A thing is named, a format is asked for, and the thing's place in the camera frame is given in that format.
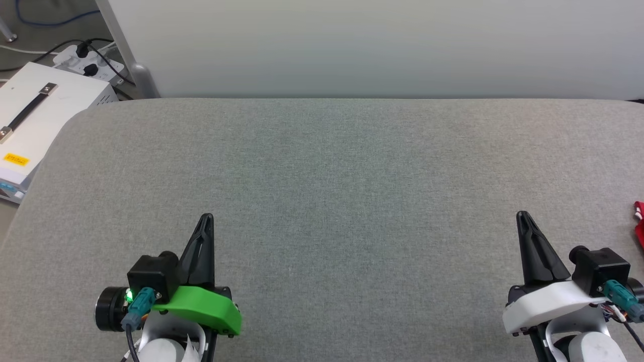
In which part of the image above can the white left cable tag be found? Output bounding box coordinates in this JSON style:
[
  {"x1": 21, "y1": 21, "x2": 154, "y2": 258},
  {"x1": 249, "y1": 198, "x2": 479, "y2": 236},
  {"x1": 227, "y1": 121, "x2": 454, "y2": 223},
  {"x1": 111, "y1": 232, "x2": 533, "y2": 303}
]
[{"x1": 181, "y1": 336, "x2": 203, "y2": 362}]

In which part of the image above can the black floor cable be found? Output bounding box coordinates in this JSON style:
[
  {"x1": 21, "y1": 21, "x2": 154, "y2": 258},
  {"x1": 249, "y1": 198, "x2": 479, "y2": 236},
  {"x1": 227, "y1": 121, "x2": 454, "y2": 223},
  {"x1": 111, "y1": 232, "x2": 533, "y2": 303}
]
[{"x1": 0, "y1": 39, "x2": 135, "y2": 86}]

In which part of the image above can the grey partition foot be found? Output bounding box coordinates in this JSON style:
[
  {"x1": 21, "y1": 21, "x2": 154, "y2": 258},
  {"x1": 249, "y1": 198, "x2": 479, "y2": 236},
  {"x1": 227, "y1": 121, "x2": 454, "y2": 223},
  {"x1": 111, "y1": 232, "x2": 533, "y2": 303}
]
[{"x1": 130, "y1": 63, "x2": 160, "y2": 99}]

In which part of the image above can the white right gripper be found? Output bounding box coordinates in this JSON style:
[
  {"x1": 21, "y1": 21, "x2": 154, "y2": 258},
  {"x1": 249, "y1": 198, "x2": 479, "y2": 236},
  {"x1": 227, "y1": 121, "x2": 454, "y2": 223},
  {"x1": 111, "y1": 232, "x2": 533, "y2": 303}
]
[{"x1": 502, "y1": 211, "x2": 644, "y2": 336}]

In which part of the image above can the white partition panel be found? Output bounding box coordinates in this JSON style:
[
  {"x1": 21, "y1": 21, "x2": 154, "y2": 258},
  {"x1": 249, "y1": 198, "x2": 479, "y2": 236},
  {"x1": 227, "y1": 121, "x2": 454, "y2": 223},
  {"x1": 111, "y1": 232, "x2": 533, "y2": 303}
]
[{"x1": 96, "y1": 0, "x2": 644, "y2": 100}]

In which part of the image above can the white equipment box with handle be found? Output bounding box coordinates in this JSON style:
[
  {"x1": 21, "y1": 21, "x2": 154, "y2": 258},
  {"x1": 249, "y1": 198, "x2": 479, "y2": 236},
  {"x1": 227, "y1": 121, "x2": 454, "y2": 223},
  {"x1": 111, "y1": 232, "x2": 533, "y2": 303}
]
[{"x1": 0, "y1": 62, "x2": 119, "y2": 204}]

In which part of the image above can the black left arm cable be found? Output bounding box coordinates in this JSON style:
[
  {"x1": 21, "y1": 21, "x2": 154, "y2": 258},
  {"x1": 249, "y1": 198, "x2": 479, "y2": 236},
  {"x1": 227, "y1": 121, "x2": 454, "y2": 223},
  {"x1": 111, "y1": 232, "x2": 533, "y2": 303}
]
[{"x1": 121, "y1": 288, "x2": 157, "y2": 362}]

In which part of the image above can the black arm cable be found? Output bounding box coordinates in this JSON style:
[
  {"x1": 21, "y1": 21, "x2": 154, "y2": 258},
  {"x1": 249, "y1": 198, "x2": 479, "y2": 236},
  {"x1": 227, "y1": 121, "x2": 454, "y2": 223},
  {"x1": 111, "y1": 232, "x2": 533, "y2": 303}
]
[
  {"x1": 121, "y1": 288, "x2": 157, "y2": 362},
  {"x1": 601, "y1": 280, "x2": 644, "y2": 352}
]

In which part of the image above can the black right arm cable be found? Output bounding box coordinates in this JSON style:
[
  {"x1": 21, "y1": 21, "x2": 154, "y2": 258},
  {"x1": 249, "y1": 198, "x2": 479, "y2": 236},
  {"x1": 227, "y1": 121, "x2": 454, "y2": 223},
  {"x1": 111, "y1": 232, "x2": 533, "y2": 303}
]
[{"x1": 601, "y1": 280, "x2": 644, "y2": 352}]

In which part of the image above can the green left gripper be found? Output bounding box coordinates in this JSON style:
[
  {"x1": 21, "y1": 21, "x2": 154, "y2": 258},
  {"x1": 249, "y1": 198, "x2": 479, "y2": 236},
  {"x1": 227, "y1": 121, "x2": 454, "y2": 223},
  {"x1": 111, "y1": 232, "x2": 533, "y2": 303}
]
[{"x1": 95, "y1": 213, "x2": 242, "y2": 336}]

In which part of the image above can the blue floor cable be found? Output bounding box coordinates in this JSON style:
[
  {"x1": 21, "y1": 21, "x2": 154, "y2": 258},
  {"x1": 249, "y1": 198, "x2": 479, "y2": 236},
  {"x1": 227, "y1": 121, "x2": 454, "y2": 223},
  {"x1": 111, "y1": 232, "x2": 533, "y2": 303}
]
[{"x1": 15, "y1": 0, "x2": 101, "y2": 27}]

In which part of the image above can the white floor cable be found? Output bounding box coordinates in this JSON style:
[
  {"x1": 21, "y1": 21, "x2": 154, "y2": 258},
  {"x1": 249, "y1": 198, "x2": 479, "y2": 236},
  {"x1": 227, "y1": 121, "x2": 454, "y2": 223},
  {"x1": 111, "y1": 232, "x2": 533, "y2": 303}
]
[{"x1": 0, "y1": 44, "x2": 56, "y2": 56}]

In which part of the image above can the red and white shirt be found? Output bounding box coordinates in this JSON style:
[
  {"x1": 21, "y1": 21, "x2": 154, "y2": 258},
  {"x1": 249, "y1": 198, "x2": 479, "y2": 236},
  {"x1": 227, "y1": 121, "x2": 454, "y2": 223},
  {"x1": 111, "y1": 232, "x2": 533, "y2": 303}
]
[{"x1": 633, "y1": 201, "x2": 644, "y2": 250}]

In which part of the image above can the metal stand leg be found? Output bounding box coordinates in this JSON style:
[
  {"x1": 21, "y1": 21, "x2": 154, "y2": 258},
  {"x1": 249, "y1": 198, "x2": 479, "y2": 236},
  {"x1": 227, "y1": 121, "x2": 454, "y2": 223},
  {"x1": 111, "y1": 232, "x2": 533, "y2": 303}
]
[{"x1": 0, "y1": 17, "x2": 18, "y2": 43}]

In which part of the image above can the white power strip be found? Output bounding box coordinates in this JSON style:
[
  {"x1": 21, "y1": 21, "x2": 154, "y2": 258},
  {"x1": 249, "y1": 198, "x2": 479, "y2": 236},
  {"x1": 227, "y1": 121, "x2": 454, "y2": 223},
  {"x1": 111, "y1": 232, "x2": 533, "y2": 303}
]
[{"x1": 53, "y1": 44, "x2": 125, "y2": 83}]

